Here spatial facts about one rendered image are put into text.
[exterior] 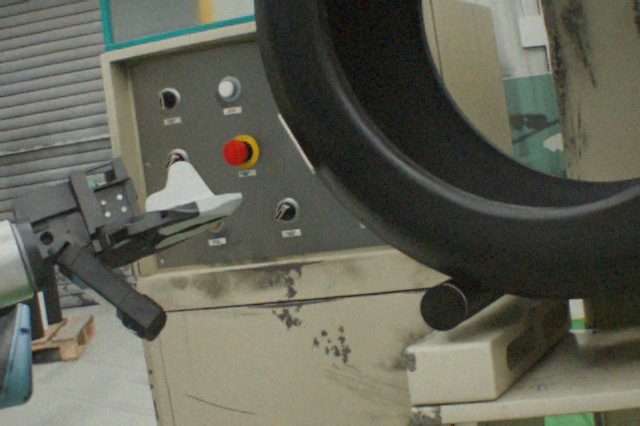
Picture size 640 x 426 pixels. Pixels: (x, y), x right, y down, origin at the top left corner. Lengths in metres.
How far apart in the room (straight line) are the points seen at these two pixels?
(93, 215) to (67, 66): 9.78
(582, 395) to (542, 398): 0.04
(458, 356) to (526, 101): 9.35
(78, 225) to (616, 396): 0.52
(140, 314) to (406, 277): 0.78
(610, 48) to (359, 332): 0.63
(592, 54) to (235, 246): 0.74
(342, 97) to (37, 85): 9.85
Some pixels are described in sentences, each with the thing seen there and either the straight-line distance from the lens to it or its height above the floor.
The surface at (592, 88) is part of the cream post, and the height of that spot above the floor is 1.09.
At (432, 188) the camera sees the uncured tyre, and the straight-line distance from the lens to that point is 1.15.
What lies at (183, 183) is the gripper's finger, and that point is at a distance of 1.18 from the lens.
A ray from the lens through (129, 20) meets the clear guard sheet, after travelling 2.07.
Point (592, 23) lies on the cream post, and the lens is 1.53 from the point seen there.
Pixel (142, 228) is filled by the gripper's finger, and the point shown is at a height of 1.02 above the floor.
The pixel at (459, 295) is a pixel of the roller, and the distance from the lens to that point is 1.20.
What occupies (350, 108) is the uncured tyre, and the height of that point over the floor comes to 1.10.
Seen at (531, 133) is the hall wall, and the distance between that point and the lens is 10.53.
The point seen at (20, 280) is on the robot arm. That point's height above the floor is 0.99.
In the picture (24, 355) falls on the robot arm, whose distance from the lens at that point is 1.40.
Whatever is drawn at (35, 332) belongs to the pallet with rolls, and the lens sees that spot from 7.82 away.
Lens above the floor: 1.07
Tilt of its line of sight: 3 degrees down
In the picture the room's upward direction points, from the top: 8 degrees counter-clockwise
